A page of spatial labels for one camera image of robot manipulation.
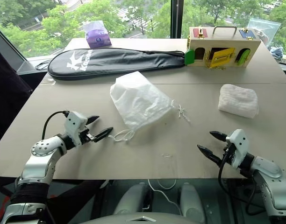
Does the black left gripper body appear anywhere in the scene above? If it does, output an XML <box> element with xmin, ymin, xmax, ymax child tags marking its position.
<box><xmin>78</xmin><ymin>126</ymin><xmax>97</xmax><ymax>145</ymax></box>

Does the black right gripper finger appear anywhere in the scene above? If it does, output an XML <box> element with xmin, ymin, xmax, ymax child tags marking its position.
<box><xmin>209</xmin><ymin>131</ymin><xmax>228</xmax><ymax>141</ymax></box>
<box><xmin>197</xmin><ymin>144</ymin><xmax>223</xmax><ymax>167</ymax></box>

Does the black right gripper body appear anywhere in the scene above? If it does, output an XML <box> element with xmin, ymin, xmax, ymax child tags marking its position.
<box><xmin>221</xmin><ymin>140</ymin><xmax>235</xmax><ymax>167</ymax></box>

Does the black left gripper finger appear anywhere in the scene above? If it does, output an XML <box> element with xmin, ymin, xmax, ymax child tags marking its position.
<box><xmin>86</xmin><ymin>115</ymin><xmax>100</xmax><ymax>126</ymax></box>
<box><xmin>94</xmin><ymin>127</ymin><xmax>114</xmax><ymax>143</ymax></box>

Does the white folded towel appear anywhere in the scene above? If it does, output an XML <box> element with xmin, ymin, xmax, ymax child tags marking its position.
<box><xmin>218</xmin><ymin>84</ymin><xmax>260</xmax><ymax>119</ymax></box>

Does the black racket case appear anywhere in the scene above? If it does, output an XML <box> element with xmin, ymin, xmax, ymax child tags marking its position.
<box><xmin>47</xmin><ymin>47</ymin><xmax>186</xmax><ymax>81</ymax></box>

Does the clear plastic zip bag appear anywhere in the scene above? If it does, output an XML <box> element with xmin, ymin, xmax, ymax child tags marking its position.
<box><xmin>246</xmin><ymin>18</ymin><xmax>282</xmax><ymax>48</ymax></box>

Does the grey rounded robot leg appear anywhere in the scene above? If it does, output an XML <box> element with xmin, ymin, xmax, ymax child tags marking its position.
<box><xmin>179</xmin><ymin>182</ymin><xmax>206</xmax><ymax>224</ymax></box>
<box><xmin>113</xmin><ymin>182</ymin><xmax>151</xmax><ymax>216</ymax></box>

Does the purple tissue pack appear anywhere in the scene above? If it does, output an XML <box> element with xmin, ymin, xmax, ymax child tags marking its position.
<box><xmin>83</xmin><ymin>20</ymin><xmax>113</xmax><ymax>49</ymax></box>

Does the dark chair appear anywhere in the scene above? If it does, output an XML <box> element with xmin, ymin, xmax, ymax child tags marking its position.
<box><xmin>0</xmin><ymin>51</ymin><xmax>33</xmax><ymax>151</ymax></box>

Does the grey robot torso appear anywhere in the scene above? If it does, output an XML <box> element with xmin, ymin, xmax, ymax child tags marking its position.
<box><xmin>79</xmin><ymin>211</ymin><xmax>207</xmax><ymax>224</ymax></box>

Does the wooden lock latch box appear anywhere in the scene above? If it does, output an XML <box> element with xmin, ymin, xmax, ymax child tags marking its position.
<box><xmin>184</xmin><ymin>26</ymin><xmax>262</xmax><ymax>70</ymax></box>

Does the blue cloth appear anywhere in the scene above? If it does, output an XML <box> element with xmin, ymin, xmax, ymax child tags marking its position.
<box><xmin>270</xmin><ymin>46</ymin><xmax>285</xmax><ymax>60</ymax></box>

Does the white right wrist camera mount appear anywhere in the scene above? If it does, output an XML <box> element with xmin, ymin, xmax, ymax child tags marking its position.
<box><xmin>225</xmin><ymin>129</ymin><xmax>248</xmax><ymax>168</ymax></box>

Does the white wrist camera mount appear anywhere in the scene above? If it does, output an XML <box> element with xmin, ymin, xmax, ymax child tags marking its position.
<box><xmin>225</xmin><ymin>129</ymin><xmax>248</xmax><ymax>168</ymax></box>
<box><xmin>64</xmin><ymin>111</ymin><xmax>88</xmax><ymax>146</ymax></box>

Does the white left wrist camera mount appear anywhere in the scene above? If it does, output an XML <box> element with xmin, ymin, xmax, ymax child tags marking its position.
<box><xmin>64</xmin><ymin>111</ymin><xmax>88</xmax><ymax>146</ymax></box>

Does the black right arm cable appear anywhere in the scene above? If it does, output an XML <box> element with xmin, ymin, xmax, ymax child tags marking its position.
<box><xmin>218</xmin><ymin>149</ymin><xmax>259</xmax><ymax>217</ymax></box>

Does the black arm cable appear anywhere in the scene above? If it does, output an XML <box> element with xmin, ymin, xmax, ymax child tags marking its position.
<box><xmin>42</xmin><ymin>111</ymin><xmax>70</xmax><ymax>140</ymax></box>
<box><xmin>218</xmin><ymin>149</ymin><xmax>259</xmax><ymax>217</ymax></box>

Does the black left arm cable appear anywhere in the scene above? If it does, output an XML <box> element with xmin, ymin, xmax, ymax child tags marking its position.
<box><xmin>42</xmin><ymin>111</ymin><xmax>70</xmax><ymax>140</ymax></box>

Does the white drawstring bag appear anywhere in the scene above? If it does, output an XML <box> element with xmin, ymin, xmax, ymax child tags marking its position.
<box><xmin>109</xmin><ymin>71</ymin><xmax>192</xmax><ymax>143</ymax></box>

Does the thin white cable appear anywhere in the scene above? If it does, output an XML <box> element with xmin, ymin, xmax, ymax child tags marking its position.
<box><xmin>147</xmin><ymin>179</ymin><xmax>182</xmax><ymax>215</ymax></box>

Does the thin black cable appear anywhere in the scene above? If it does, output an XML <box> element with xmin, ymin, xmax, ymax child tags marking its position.
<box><xmin>35</xmin><ymin>59</ymin><xmax>53</xmax><ymax>71</ymax></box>

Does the black window frame post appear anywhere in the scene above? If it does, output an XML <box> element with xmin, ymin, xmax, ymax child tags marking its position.
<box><xmin>170</xmin><ymin>0</ymin><xmax>183</xmax><ymax>39</ymax></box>

